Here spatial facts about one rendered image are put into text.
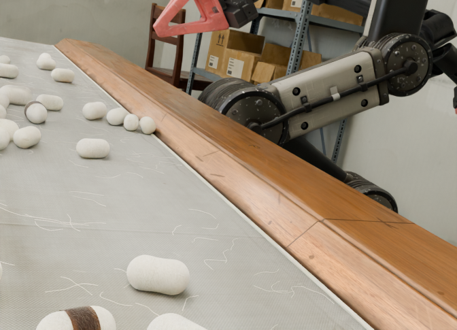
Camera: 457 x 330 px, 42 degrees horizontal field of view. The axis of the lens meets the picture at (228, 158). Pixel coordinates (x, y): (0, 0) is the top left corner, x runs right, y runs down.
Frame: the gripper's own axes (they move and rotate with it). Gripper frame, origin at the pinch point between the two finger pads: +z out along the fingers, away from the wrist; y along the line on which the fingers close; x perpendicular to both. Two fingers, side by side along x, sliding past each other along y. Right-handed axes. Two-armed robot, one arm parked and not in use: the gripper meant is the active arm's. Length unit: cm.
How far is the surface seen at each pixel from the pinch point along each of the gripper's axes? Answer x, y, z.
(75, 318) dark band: -1.4, 43.6, 18.5
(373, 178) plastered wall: 155, -165, -98
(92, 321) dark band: -0.9, 43.7, 18.1
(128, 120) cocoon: 7.2, -0.5, 8.5
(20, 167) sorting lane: 0.0, 17.2, 19.5
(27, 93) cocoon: 0.3, -7.8, 16.4
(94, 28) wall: 71, -452, -50
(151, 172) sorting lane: 7.3, 15.5, 10.6
